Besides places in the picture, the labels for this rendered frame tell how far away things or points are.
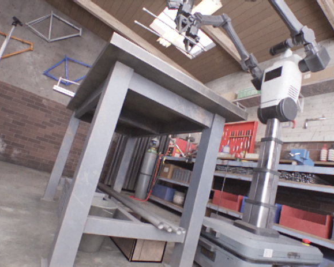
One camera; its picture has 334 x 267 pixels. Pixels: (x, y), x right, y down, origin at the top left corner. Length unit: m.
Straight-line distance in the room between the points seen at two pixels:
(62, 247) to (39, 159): 3.73
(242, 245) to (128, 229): 0.51
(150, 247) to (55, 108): 3.82
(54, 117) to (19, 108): 0.60
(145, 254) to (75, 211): 0.47
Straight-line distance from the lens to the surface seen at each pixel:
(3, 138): 4.60
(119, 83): 0.91
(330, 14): 3.19
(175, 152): 3.93
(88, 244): 1.16
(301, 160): 2.05
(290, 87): 1.56
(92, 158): 0.85
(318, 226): 1.99
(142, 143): 4.59
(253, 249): 1.08
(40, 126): 4.58
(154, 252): 1.21
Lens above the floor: 0.42
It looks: 11 degrees up
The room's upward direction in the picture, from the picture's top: 15 degrees clockwise
